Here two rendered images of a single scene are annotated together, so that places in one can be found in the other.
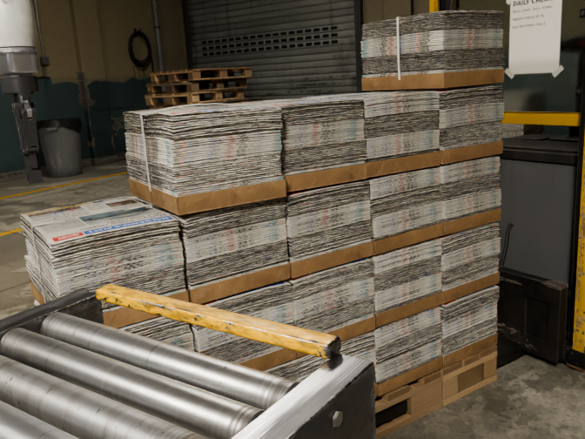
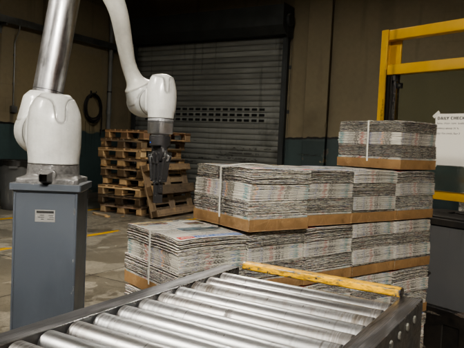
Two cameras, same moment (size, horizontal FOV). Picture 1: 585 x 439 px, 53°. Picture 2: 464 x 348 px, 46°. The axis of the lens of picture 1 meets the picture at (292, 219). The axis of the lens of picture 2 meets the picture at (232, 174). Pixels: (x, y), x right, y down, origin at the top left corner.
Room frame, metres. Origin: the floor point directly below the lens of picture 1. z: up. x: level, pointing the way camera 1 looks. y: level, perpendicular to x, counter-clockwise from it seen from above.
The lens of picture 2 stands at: (-0.61, 0.48, 1.14)
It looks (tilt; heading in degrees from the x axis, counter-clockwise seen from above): 3 degrees down; 355
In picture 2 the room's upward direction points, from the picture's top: 3 degrees clockwise
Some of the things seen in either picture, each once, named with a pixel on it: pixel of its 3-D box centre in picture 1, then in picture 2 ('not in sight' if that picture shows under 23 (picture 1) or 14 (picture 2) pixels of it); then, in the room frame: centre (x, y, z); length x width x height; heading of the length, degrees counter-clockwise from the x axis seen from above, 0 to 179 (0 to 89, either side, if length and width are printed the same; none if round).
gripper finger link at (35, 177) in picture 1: (33, 168); (158, 192); (1.33, 0.58, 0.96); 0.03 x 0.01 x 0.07; 123
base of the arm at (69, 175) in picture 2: not in sight; (52, 172); (1.12, 0.89, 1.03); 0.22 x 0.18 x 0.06; 1
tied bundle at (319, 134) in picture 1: (287, 141); (297, 193); (1.72, 0.00, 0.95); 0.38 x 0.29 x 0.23; 31
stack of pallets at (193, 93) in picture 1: (203, 117); (144, 170); (8.41, 1.17, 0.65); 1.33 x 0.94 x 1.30; 148
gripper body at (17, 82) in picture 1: (21, 97); (159, 148); (1.34, 0.58, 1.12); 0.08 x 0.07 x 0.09; 33
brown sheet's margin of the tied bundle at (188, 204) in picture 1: (220, 192); (266, 221); (1.44, 0.17, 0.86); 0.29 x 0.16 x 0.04; 121
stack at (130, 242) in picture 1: (260, 323); (268, 320); (1.64, 0.11, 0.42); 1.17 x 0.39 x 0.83; 123
